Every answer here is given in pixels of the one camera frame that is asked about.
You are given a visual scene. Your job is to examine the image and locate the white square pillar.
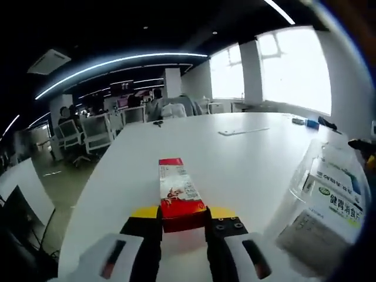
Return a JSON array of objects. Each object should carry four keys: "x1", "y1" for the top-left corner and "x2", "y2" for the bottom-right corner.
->
[
  {"x1": 163, "y1": 68, "x2": 182, "y2": 99},
  {"x1": 49, "y1": 94, "x2": 74, "y2": 124}
]

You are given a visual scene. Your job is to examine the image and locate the black pouch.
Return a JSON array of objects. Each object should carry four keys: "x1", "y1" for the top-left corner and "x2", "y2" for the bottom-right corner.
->
[{"x1": 317, "y1": 116, "x2": 338, "y2": 130}]

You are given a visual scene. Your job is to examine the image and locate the clear storage area bin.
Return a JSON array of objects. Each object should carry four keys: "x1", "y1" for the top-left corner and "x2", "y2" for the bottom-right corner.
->
[{"x1": 288, "y1": 137, "x2": 370, "y2": 246}]

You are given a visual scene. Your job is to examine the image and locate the red medicine box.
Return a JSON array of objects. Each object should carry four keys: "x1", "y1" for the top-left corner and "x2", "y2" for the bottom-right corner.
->
[{"x1": 157, "y1": 157, "x2": 209, "y2": 233}]

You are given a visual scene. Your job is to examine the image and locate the narrow bright window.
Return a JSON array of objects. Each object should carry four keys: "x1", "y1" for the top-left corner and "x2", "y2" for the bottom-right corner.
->
[{"x1": 210, "y1": 43, "x2": 245, "y2": 100}]

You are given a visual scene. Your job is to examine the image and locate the wide bright window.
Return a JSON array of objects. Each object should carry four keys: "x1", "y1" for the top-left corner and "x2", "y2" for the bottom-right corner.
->
[{"x1": 256, "y1": 25, "x2": 332, "y2": 118}]

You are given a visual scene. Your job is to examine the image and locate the black screen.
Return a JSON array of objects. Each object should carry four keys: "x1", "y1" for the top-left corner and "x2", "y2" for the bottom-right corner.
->
[{"x1": 4, "y1": 184, "x2": 56, "y2": 236}]

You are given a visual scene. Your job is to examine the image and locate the curved ceiling light strip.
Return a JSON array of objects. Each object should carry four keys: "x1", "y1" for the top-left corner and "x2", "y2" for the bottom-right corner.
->
[
  {"x1": 34, "y1": 52, "x2": 210, "y2": 100},
  {"x1": 263, "y1": 0, "x2": 296, "y2": 25}
]

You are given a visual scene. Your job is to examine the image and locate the white mesh office chair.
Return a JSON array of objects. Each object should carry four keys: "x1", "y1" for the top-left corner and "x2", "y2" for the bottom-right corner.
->
[
  {"x1": 58, "y1": 119, "x2": 86, "y2": 161},
  {"x1": 122, "y1": 105, "x2": 147, "y2": 125},
  {"x1": 79, "y1": 113, "x2": 116, "y2": 156}
]

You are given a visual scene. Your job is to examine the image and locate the flat table cable cover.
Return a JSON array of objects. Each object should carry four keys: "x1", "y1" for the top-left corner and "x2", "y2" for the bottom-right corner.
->
[{"x1": 218, "y1": 126, "x2": 270, "y2": 137}]

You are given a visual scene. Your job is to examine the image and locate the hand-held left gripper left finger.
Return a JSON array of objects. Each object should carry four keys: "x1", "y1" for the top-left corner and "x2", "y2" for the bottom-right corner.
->
[{"x1": 69, "y1": 204, "x2": 163, "y2": 282}]

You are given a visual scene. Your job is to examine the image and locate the white bundled cloth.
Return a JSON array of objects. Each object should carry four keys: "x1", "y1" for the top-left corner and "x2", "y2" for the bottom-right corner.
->
[{"x1": 160, "y1": 102, "x2": 188, "y2": 118}]

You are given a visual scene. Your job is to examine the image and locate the large white medicine box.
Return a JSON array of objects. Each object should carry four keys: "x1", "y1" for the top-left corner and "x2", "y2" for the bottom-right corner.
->
[{"x1": 276, "y1": 185, "x2": 367, "y2": 245}]

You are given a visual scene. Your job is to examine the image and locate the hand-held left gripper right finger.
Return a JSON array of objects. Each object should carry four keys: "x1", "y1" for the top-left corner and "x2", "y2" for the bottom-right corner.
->
[{"x1": 204, "y1": 204, "x2": 297, "y2": 282}]

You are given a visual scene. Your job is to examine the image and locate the ceiling air conditioner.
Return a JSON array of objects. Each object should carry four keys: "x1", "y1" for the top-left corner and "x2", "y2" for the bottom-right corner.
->
[{"x1": 27, "y1": 48, "x2": 72, "y2": 75}]

